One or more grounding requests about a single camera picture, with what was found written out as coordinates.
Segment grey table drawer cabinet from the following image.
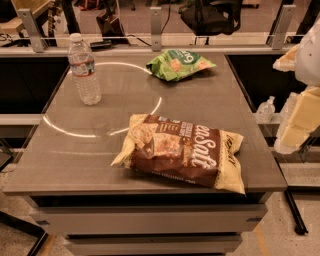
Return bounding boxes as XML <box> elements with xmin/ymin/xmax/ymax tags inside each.
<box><xmin>30</xmin><ymin>204</ymin><xmax>267</xmax><ymax>256</ymax></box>

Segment sanitizer pump bottle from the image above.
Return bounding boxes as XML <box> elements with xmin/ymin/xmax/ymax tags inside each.
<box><xmin>280</xmin><ymin>92</ymin><xmax>298</xmax><ymax>120</ymax></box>
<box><xmin>256</xmin><ymin>96</ymin><xmax>275</xmax><ymax>123</ymax></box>

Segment brown sea salt chip bag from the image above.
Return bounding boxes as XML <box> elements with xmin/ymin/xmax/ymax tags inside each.
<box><xmin>113</xmin><ymin>114</ymin><xmax>245</xmax><ymax>194</ymax></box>

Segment middle metal rail bracket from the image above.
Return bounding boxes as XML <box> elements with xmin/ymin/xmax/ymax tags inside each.
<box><xmin>150</xmin><ymin>6</ymin><xmax>162</xmax><ymax>52</ymax></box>

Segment green rice chip bag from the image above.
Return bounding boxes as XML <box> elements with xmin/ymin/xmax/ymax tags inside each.
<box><xmin>146</xmin><ymin>50</ymin><xmax>215</xmax><ymax>82</ymax></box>

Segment right metal rail bracket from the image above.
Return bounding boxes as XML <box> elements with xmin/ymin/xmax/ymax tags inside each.
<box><xmin>269</xmin><ymin>4</ymin><xmax>296</xmax><ymax>50</ymax></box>

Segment black device on rail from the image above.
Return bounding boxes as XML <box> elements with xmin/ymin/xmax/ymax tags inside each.
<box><xmin>90</xmin><ymin>40</ymin><xmax>112</xmax><ymax>51</ymax></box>

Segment clear plastic water bottle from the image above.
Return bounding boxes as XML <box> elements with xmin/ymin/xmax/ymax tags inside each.
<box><xmin>68</xmin><ymin>33</ymin><xmax>102</xmax><ymax>105</ymax></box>

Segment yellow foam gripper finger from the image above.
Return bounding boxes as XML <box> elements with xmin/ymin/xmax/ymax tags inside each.
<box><xmin>273</xmin><ymin>45</ymin><xmax>299</xmax><ymax>72</ymax></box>
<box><xmin>274</xmin><ymin>86</ymin><xmax>320</xmax><ymax>154</ymax></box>

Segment right sanitizer pump bottle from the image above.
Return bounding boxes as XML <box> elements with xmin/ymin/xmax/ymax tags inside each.
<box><xmin>280</xmin><ymin>92</ymin><xmax>298</xmax><ymax>120</ymax></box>

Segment metal rail bracket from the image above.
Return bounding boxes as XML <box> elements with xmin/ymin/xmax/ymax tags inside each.
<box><xmin>150</xmin><ymin>6</ymin><xmax>162</xmax><ymax>52</ymax></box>
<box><xmin>269</xmin><ymin>4</ymin><xmax>296</xmax><ymax>50</ymax></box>
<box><xmin>18</xmin><ymin>8</ymin><xmax>46</xmax><ymax>53</ymax></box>

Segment left sanitizer pump bottle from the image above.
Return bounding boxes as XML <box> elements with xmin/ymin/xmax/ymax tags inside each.
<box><xmin>256</xmin><ymin>96</ymin><xmax>275</xmax><ymax>123</ymax></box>

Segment left metal rail bracket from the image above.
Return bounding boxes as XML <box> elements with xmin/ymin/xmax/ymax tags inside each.
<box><xmin>18</xmin><ymin>8</ymin><xmax>46</xmax><ymax>53</ymax></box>

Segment black bag in background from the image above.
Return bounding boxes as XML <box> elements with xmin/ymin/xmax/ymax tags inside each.
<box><xmin>180</xmin><ymin>0</ymin><xmax>243</xmax><ymax>36</ymax></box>

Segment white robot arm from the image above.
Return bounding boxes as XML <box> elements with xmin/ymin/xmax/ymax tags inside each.
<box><xmin>273</xmin><ymin>21</ymin><xmax>320</xmax><ymax>154</ymax></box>

